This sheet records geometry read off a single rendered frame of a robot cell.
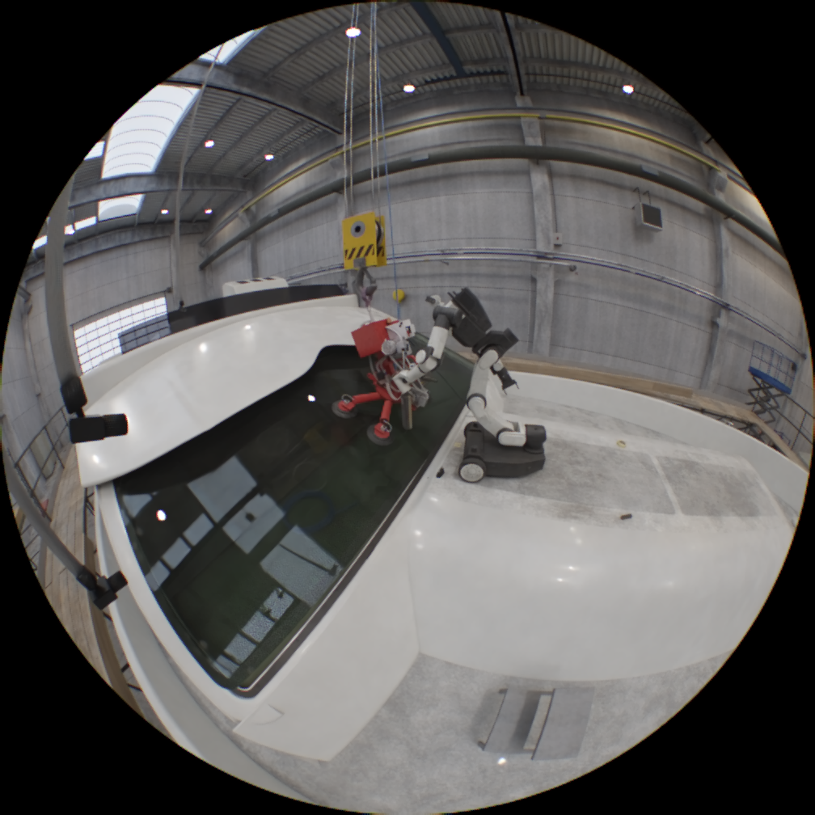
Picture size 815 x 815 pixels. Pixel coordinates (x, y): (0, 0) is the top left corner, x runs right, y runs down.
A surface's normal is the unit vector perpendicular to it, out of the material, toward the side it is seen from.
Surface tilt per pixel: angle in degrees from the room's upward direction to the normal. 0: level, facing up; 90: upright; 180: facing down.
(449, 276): 90
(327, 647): 51
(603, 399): 90
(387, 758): 0
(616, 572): 27
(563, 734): 0
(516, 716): 0
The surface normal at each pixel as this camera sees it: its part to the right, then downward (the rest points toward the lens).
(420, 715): -0.04, -0.90
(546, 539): -0.13, -0.79
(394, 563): 0.62, -0.41
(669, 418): -0.70, 0.34
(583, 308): -0.43, 0.42
